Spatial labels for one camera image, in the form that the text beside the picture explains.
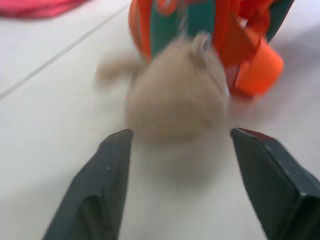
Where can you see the orange and teal backpack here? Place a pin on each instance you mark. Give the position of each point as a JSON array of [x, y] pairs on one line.
[[225, 37]]

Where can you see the red fabric item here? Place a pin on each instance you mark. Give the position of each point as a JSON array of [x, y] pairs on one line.
[[37, 7]]

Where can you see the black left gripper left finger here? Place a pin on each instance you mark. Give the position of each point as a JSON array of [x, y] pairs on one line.
[[95, 190]]

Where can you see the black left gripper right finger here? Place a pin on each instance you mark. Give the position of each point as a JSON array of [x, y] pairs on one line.
[[280, 185]]

